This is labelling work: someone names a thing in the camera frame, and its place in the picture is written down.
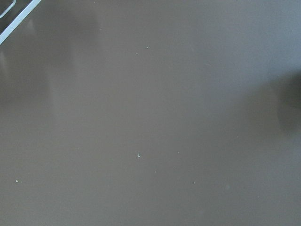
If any cream rabbit print tray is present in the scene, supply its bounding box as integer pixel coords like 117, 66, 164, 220
0, 0, 41, 44

